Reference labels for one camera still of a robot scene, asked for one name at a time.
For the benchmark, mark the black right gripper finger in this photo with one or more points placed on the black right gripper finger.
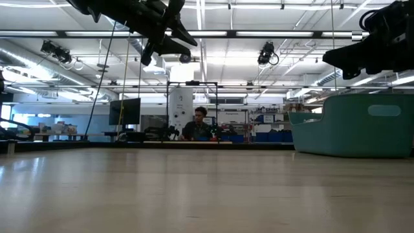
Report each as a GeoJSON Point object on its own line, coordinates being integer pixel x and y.
{"type": "Point", "coordinates": [351, 72]}
{"type": "Point", "coordinates": [346, 56]}

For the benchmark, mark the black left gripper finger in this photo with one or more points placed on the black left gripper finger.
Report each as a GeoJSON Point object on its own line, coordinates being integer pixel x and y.
{"type": "Point", "coordinates": [186, 34]}
{"type": "Point", "coordinates": [174, 48]}

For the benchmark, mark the teal plastic bin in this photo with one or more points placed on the teal plastic bin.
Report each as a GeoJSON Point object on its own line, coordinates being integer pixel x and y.
{"type": "Point", "coordinates": [355, 129]}

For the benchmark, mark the white pillar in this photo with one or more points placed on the white pillar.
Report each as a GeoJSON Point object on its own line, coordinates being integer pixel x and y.
{"type": "Point", "coordinates": [181, 106]}

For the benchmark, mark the black overhead rig beam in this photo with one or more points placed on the black overhead rig beam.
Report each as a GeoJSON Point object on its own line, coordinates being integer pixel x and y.
{"type": "Point", "coordinates": [258, 34]}

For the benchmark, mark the dark background monitor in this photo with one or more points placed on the dark background monitor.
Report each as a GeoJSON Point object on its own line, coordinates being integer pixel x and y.
{"type": "Point", "coordinates": [124, 111]}

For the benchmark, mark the person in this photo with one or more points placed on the person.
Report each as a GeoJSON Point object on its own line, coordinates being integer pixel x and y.
{"type": "Point", "coordinates": [197, 127]}

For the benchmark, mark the blue storage bins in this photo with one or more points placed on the blue storage bins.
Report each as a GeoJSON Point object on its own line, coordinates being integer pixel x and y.
{"type": "Point", "coordinates": [275, 136]}

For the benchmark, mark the black ceiling-mounted camera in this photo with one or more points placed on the black ceiling-mounted camera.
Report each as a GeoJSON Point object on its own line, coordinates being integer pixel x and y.
{"type": "Point", "coordinates": [266, 53]}
{"type": "Point", "coordinates": [56, 51]}

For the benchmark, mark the black aluminium table frame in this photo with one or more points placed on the black aluminium table frame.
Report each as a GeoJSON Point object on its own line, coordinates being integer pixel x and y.
{"type": "Point", "coordinates": [129, 146]}

